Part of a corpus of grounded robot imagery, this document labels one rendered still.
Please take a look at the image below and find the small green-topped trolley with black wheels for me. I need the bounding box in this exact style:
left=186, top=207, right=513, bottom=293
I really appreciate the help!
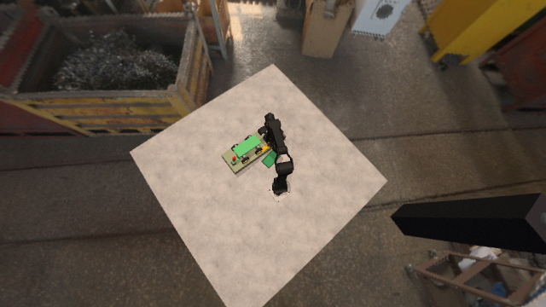
left=231, top=135, right=263, bottom=164

